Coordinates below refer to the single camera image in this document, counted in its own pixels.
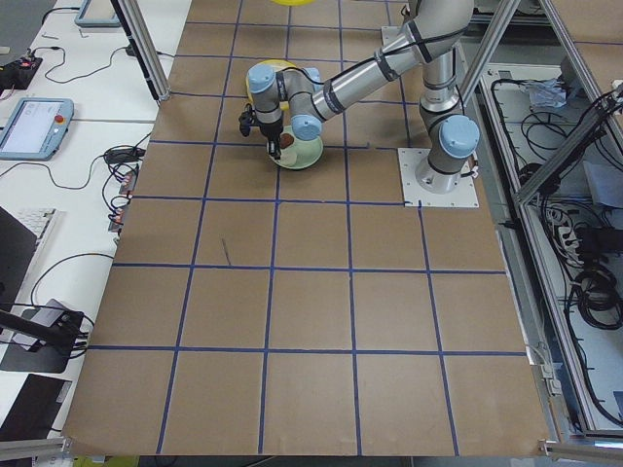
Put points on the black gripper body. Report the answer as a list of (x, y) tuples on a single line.
[(270, 130)]

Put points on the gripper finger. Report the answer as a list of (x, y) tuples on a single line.
[(273, 148)]

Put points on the white bun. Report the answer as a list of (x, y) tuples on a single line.
[(288, 159)]

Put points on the yellow steamer layer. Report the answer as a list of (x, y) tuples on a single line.
[(272, 65), (293, 3)]

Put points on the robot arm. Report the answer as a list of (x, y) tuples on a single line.
[(428, 38)]

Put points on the dark red bun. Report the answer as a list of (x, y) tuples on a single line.
[(286, 140)]

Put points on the light green plate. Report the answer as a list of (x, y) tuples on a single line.
[(309, 152)]

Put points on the teach pendant tablet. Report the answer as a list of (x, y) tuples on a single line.
[(36, 129)]

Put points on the white keyboard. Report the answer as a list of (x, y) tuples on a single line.
[(41, 221)]

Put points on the white power strip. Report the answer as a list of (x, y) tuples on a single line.
[(565, 239)]

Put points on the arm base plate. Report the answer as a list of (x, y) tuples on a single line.
[(422, 186)]

